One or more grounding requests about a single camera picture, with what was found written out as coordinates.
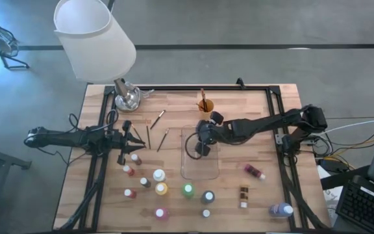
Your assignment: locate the yellow large paint bottle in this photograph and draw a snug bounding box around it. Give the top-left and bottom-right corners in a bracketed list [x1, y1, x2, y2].
[155, 182, 169, 196]

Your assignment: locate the black keyboard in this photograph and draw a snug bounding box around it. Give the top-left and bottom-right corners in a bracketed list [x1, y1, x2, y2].
[335, 175, 374, 234]

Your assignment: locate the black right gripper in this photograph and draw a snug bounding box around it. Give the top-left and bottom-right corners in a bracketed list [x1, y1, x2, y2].
[194, 110, 225, 157]

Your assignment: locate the clear plastic wrap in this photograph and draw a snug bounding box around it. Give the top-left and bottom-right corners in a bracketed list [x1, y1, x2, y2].
[137, 88, 155, 99]

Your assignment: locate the blue large paint bottle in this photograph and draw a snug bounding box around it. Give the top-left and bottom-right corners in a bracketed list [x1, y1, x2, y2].
[269, 202, 295, 219]

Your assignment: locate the yellow cable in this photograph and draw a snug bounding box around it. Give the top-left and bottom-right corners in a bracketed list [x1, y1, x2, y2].
[331, 138, 374, 157]

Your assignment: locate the black desk bar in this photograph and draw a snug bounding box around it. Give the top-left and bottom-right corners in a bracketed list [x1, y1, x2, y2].
[319, 164, 371, 191]

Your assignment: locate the grey side table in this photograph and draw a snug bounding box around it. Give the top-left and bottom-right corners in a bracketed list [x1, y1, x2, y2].
[0, 142, 32, 234]

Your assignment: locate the white large paint bottle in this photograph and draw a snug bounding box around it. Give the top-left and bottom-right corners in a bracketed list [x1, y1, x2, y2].
[152, 168, 167, 183]

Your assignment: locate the white lamp shade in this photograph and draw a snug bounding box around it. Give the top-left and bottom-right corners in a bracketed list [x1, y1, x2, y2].
[53, 0, 137, 83]

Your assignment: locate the magenta small paint bottle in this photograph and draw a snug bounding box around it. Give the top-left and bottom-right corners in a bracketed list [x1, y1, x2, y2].
[243, 163, 267, 181]

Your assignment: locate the chrome lamp base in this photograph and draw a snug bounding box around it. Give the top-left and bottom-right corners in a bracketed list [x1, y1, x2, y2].
[114, 77, 142, 113]

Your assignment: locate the green large paint bottle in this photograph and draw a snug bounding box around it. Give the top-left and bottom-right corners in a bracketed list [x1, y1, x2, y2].
[182, 183, 195, 198]

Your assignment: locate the black looped cable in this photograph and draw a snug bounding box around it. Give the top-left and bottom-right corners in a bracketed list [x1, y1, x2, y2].
[104, 108, 116, 131]
[184, 131, 205, 161]

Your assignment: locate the clear plastic bin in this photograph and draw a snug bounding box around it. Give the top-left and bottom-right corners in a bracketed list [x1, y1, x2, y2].
[180, 125, 220, 181]

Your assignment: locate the white paper sheet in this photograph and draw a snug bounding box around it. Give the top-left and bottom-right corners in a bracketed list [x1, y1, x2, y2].
[316, 164, 344, 227]

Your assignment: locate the orange plastic cup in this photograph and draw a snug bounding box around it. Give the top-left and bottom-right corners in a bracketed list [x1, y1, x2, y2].
[197, 98, 215, 120]

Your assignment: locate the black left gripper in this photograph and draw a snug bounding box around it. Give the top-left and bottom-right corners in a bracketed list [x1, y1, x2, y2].
[108, 119, 147, 165]

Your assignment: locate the teal large paint bottle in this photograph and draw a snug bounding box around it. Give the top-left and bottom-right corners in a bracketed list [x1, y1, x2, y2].
[201, 190, 216, 205]

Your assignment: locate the pink large paint bottle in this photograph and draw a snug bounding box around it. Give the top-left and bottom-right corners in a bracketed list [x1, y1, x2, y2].
[155, 207, 171, 221]

